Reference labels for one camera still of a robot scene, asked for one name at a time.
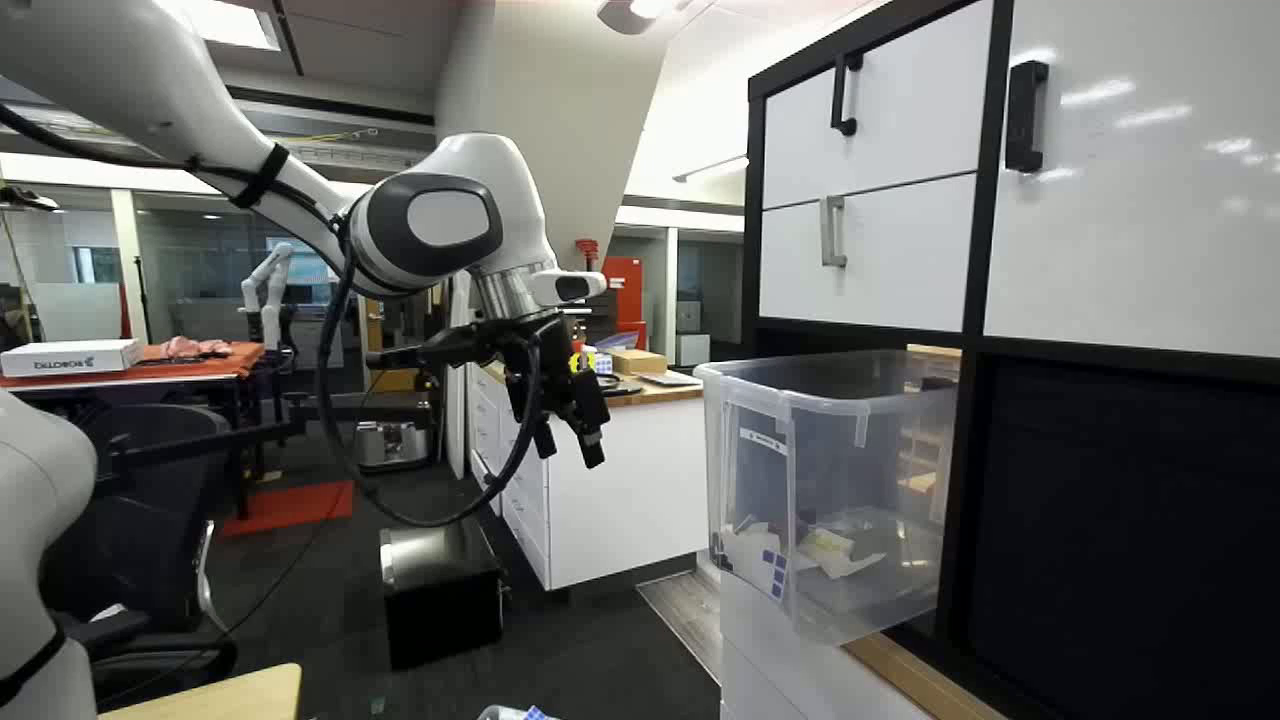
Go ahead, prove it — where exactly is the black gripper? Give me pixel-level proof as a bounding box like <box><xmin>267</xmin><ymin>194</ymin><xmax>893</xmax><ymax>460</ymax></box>
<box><xmin>499</xmin><ymin>312</ymin><xmax>617</xmax><ymax>470</ymax></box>

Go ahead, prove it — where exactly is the clear plastic storage bin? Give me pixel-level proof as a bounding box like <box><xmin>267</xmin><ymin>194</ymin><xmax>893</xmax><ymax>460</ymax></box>
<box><xmin>691</xmin><ymin>346</ymin><xmax>958</xmax><ymax>646</ymax></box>

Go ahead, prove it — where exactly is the black white drawer cabinet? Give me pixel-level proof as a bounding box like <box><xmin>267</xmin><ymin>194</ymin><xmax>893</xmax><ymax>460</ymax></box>
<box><xmin>738</xmin><ymin>0</ymin><xmax>1280</xmax><ymax>720</ymax></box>

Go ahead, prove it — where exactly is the white cabinet door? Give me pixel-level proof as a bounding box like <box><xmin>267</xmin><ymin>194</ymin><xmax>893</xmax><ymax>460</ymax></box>
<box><xmin>983</xmin><ymin>0</ymin><xmax>1280</xmax><ymax>361</ymax></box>

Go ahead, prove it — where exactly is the white island counter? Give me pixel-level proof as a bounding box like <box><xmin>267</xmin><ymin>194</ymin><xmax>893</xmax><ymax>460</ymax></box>
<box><xmin>460</xmin><ymin>351</ymin><xmax>710</xmax><ymax>594</ymax></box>

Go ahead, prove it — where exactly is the small cardboard box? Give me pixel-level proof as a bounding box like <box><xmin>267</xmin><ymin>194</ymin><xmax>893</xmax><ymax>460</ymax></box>
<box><xmin>606</xmin><ymin>346</ymin><xmax>671</xmax><ymax>380</ymax></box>

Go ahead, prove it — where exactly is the black box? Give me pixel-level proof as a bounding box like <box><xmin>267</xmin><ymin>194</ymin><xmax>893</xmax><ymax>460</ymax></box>
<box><xmin>374</xmin><ymin>515</ymin><xmax>512</xmax><ymax>670</ymax></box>

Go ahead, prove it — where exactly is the red floor mat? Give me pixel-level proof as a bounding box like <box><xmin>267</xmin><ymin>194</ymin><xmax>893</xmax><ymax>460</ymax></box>
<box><xmin>214</xmin><ymin>476</ymin><xmax>358</xmax><ymax>539</ymax></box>

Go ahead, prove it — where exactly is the cream plastic item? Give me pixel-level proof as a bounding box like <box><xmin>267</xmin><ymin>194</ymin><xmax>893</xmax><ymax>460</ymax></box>
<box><xmin>797</xmin><ymin>515</ymin><xmax>887</xmax><ymax>581</ymax></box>

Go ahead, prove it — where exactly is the red table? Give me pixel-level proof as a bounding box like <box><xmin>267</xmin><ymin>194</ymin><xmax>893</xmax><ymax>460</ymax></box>
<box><xmin>0</xmin><ymin>335</ymin><xmax>271</xmax><ymax>398</ymax></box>

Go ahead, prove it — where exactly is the light wooden table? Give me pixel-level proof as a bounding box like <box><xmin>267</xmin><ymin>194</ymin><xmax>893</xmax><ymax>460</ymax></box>
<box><xmin>95</xmin><ymin>660</ymin><xmax>306</xmax><ymax>720</ymax></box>

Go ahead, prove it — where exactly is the black office chair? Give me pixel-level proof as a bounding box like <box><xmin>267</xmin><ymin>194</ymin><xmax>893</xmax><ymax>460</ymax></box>
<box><xmin>51</xmin><ymin>397</ymin><xmax>248</xmax><ymax>710</ymax></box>

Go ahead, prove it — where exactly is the flat white box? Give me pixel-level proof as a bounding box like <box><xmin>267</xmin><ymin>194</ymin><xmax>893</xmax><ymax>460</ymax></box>
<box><xmin>0</xmin><ymin>335</ymin><xmax>145</xmax><ymax>380</ymax></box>

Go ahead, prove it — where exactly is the rectangular ceiling light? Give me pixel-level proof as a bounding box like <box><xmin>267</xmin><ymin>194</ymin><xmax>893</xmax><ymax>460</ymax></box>
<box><xmin>153</xmin><ymin>0</ymin><xmax>287</xmax><ymax>57</ymax></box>

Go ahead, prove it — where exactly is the red wall fixture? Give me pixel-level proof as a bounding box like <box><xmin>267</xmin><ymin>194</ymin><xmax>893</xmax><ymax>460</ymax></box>
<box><xmin>599</xmin><ymin>252</ymin><xmax>651</xmax><ymax>351</ymax></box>

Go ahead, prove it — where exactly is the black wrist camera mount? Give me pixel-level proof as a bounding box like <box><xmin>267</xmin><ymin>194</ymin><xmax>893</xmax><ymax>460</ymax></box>
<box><xmin>363</xmin><ymin>316</ymin><xmax>536</xmax><ymax>375</ymax></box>

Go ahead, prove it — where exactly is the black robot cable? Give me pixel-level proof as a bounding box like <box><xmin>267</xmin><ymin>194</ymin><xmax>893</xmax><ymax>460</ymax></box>
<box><xmin>0</xmin><ymin>103</ymin><xmax>550</xmax><ymax>530</ymax></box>

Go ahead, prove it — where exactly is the silver drawer handle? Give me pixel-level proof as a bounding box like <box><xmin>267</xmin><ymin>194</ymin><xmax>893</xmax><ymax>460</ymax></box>
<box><xmin>815</xmin><ymin>194</ymin><xmax>853</xmax><ymax>271</ymax></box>

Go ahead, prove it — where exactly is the white drawer with silver handle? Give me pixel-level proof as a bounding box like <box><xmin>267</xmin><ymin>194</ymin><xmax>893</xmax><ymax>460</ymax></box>
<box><xmin>757</xmin><ymin>173</ymin><xmax>979</xmax><ymax>335</ymax></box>

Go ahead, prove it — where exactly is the black drawer handle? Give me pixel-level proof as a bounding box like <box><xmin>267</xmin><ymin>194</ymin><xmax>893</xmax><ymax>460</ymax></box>
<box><xmin>827</xmin><ymin>53</ymin><xmax>869</xmax><ymax>140</ymax></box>

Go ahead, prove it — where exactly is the white drawer with black handle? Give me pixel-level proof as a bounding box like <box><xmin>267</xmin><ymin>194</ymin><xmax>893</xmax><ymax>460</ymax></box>
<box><xmin>760</xmin><ymin>0</ymin><xmax>994</xmax><ymax>211</ymax></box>

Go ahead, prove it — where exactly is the black door handle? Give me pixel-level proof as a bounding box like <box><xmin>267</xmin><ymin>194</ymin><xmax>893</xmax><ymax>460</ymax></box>
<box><xmin>1003</xmin><ymin>57</ymin><xmax>1051</xmax><ymax>174</ymax></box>

